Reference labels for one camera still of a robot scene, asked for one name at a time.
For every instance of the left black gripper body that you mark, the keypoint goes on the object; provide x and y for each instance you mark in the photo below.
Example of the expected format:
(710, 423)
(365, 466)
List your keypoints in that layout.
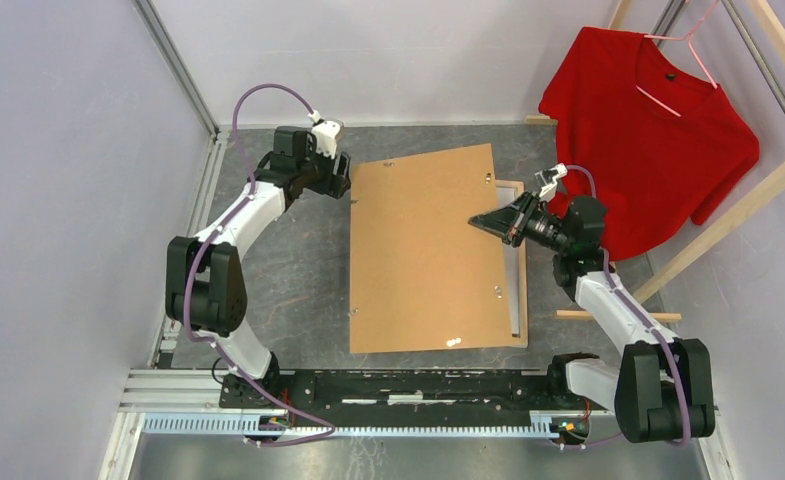
(315, 160)

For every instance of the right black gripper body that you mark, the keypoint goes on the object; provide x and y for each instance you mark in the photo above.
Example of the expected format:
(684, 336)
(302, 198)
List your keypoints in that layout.
(541, 228)

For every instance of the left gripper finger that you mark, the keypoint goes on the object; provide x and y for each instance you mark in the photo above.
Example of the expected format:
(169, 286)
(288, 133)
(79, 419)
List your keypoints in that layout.
(341, 176)
(323, 187)

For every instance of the brown cardboard backing board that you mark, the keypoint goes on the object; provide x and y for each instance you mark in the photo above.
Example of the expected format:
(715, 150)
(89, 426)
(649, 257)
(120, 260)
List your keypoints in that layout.
(422, 278)

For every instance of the white wooden picture frame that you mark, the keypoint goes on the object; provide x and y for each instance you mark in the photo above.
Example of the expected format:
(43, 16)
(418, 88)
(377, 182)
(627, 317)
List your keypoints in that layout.
(511, 342)

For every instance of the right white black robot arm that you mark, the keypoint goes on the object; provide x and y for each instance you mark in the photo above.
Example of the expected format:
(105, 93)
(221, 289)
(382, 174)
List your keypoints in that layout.
(662, 389)

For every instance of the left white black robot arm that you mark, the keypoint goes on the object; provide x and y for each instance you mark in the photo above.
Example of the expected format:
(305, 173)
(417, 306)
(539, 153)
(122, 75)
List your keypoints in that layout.
(205, 286)

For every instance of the red t-shirt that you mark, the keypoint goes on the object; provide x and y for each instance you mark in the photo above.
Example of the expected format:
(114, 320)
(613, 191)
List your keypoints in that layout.
(644, 146)

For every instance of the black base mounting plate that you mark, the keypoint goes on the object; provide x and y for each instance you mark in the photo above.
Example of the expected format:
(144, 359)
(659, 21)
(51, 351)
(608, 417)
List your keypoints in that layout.
(404, 398)

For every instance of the wooden clothes rack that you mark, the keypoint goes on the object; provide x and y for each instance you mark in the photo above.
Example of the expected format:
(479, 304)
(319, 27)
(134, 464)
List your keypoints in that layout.
(730, 218)

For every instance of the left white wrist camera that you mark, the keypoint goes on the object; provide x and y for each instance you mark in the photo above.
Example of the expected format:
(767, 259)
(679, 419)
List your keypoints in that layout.
(327, 133)

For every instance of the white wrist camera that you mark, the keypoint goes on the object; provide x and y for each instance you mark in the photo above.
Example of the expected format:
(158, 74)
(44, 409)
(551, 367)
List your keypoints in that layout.
(327, 133)
(548, 181)

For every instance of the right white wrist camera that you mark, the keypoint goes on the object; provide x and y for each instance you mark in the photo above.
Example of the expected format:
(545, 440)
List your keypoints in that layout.
(548, 181)

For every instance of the pink wire hanger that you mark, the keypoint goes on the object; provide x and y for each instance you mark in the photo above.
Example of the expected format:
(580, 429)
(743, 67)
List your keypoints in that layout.
(687, 40)

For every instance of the aluminium rail frame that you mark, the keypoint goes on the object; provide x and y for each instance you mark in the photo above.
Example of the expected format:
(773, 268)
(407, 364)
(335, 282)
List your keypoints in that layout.
(169, 426)

